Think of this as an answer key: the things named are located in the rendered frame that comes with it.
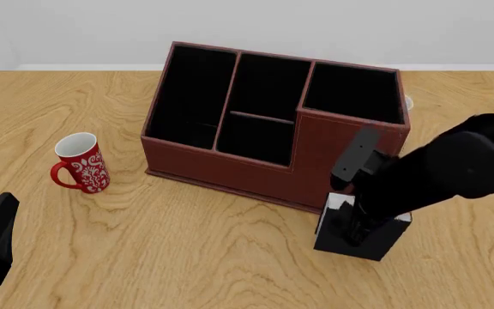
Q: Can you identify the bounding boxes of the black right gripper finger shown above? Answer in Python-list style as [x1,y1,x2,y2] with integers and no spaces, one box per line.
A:
[341,209,377,248]

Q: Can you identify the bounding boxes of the black book with white pages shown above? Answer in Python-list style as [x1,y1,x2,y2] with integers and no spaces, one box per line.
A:
[313,191,413,263]

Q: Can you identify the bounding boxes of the red-brown desk caddy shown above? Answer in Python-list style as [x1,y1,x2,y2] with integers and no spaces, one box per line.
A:
[140,40,413,215]

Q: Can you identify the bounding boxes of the grey plate on black stalk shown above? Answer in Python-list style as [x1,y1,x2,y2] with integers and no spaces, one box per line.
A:
[330,124,382,193]

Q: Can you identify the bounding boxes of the red mug with white pattern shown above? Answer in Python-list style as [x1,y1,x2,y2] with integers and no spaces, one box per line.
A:
[50,131,111,196]

